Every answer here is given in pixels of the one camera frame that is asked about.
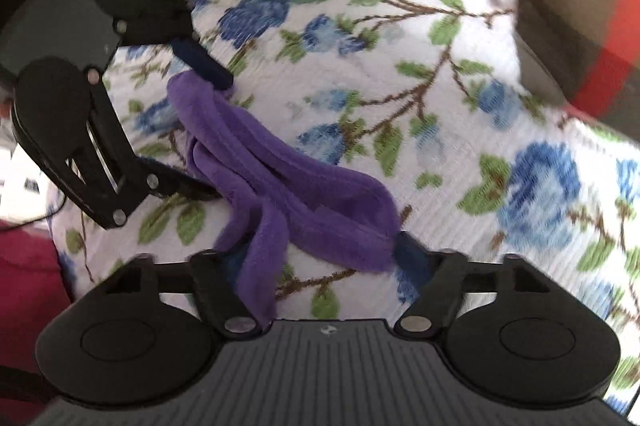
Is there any purple cloth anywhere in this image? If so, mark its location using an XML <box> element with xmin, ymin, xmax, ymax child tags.
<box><xmin>167</xmin><ymin>70</ymin><xmax>401</xmax><ymax>324</ymax></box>

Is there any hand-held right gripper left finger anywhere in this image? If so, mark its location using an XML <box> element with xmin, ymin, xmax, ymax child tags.
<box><xmin>107</xmin><ymin>250</ymin><xmax>263</xmax><ymax>339</ymax></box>

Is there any person's maroon garment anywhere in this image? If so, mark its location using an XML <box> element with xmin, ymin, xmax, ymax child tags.
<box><xmin>0</xmin><ymin>221</ymin><xmax>71</xmax><ymax>377</ymax></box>

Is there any white paper sheet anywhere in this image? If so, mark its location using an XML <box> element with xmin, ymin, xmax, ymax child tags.
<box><xmin>0</xmin><ymin>146</ymin><xmax>66</xmax><ymax>221</ymax></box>

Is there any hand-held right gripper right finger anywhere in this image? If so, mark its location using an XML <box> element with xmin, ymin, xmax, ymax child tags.
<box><xmin>392</xmin><ymin>231</ymin><xmax>551</xmax><ymax>339</ymax></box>

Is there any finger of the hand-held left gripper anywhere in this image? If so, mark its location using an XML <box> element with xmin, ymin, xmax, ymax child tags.
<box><xmin>115</xmin><ymin>13</ymin><xmax>235</xmax><ymax>92</ymax></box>
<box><xmin>42</xmin><ymin>68</ymin><xmax>221</xmax><ymax>229</ymax></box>

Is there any floral blanket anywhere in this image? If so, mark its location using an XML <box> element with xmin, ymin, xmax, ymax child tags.
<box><xmin>55</xmin><ymin>0</ymin><xmax>640</xmax><ymax>412</ymax></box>

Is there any olive pouch with red stripe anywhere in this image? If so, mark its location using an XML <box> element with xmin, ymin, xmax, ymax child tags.
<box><xmin>487</xmin><ymin>0</ymin><xmax>640</xmax><ymax>137</ymax></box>

